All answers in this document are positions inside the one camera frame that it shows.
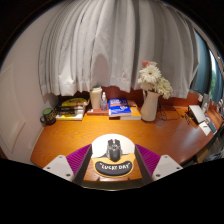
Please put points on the round white yellow mouse pad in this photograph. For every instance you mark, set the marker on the round white yellow mouse pad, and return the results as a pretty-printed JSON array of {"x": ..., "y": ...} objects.
[{"x": 100, "y": 145}]

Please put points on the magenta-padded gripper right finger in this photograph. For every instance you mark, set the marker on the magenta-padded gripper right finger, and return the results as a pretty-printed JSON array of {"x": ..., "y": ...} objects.
[{"x": 165, "y": 166}]

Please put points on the dark mug with green inside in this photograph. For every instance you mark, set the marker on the dark mug with green inside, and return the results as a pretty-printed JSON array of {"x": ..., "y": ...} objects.
[{"x": 49, "y": 116}]

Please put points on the clear spray bottle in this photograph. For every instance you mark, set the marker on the clear spray bottle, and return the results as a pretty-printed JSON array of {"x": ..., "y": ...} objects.
[{"x": 104, "y": 104}]

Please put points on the window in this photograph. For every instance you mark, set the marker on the window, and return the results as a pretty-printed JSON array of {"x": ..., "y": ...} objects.
[{"x": 203, "y": 73}]

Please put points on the black and yellow book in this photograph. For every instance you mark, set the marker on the black and yellow book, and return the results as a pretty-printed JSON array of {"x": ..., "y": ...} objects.
[{"x": 73, "y": 102}]

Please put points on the white flat device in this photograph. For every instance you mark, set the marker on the white flat device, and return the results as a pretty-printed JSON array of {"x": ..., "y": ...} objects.
[{"x": 197, "y": 114}]

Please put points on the thin black book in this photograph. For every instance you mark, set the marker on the thin black book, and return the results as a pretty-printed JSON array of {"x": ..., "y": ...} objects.
[{"x": 68, "y": 108}]

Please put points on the thick black book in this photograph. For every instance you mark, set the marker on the thick black book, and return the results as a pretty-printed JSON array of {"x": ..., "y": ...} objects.
[{"x": 68, "y": 112}]

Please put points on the dark red book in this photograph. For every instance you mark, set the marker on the dark red book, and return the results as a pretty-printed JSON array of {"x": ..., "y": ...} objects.
[{"x": 95, "y": 112}]

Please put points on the orange and white book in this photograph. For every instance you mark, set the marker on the orange and white book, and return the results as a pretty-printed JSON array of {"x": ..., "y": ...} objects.
[{"x": 135, "y": 114}]

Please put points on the white flower bunch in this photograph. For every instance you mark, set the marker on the white flower bunch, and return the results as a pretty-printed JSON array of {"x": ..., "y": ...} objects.
[{"x": 153, "y": 78}]

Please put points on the dark grey computer mouse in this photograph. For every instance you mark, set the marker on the dark grey computer mouse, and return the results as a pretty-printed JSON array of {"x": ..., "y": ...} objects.
[{"x": 114, "y": 151}]

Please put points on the yellow and white book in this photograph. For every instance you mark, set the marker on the yellow and white book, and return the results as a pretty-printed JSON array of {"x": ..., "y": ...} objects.
[{"x": 68, "y": 116}]

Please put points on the beige tumbler with lid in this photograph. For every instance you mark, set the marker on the beige tumbler with lid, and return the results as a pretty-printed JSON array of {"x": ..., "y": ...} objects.
[{"x": 96, "y": 99}]

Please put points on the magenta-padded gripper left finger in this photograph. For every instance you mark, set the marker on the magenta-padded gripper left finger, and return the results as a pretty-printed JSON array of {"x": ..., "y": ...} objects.
[{"x": 60, "y": 166}]

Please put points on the blue and white book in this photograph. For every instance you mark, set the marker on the blue and white book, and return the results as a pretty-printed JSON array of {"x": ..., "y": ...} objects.
[{"x": 118, "y": 107}]

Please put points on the white curtain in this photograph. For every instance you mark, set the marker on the white curtain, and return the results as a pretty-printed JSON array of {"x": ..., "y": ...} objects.
[{"x": 110, "y": 43}]

